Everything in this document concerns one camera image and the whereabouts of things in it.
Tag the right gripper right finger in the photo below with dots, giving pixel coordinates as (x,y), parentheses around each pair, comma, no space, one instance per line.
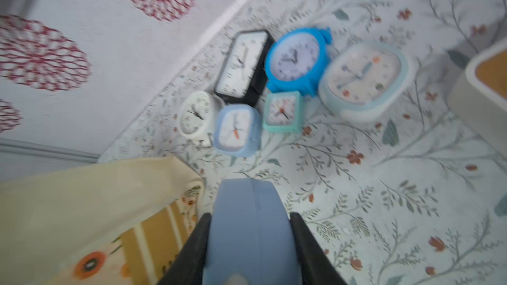
(315,266)

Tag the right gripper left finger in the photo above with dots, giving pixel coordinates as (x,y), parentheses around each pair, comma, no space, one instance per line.
(189,264)

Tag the large blue square alarm clock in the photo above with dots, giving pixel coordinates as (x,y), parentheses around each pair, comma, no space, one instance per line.
(250,238)

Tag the beige canvas tote bag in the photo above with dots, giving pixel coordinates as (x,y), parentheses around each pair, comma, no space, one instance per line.
(48,220)

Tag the light blue square alarm clock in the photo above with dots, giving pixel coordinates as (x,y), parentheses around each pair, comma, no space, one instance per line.
(238,131)

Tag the white round alarm clock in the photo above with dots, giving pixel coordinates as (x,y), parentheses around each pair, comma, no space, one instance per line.
(197,117)
(365,80)

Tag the mint green square alarm clock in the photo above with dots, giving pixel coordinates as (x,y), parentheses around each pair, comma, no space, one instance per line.
(284,112)

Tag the black square alarm clock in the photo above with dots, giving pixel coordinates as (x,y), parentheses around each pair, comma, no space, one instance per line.
(242,78)

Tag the blue twin bell alarm clock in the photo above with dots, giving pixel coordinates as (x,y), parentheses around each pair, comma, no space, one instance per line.
(298,60)

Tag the white wooden top box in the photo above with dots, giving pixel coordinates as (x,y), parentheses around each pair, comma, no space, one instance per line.
(478,97)

